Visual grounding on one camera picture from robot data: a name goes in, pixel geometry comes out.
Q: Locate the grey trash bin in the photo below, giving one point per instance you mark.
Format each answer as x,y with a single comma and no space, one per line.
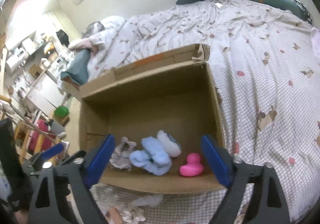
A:
55,128

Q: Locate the grey white fluffy sock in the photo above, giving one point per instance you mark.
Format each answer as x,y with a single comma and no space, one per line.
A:
169,144

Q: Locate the yellow wooden chair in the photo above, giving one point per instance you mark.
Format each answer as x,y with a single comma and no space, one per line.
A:
23,136

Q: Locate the open brown cardboard box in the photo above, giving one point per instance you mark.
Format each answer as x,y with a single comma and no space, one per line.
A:
171,91

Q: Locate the pink rubber duck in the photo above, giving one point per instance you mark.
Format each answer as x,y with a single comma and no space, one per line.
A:
193,166

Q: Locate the beige sock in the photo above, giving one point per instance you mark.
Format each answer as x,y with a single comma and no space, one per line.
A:
112,216

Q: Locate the floral patterned scrunchie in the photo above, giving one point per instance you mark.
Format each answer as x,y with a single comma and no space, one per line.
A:
120,158

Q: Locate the pile of clothes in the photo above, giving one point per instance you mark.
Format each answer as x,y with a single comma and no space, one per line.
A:
92,50

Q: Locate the light blue fluffy sock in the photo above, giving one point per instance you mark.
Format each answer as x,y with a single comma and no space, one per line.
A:
152,158

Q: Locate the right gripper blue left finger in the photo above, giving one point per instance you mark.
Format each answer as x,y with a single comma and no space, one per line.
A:
49,204

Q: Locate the white kitchen cabinet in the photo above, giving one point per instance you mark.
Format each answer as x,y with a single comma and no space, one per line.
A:
44,96

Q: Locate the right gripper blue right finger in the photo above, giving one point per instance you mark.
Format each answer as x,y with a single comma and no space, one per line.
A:
267,203

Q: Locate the pink white clothing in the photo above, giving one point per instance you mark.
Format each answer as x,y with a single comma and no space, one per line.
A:
315,40

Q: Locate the teal rolled mat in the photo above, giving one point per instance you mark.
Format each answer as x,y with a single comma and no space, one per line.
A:
296,7

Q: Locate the checkered patterned bed cover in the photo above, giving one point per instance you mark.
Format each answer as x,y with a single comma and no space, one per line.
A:
266,77

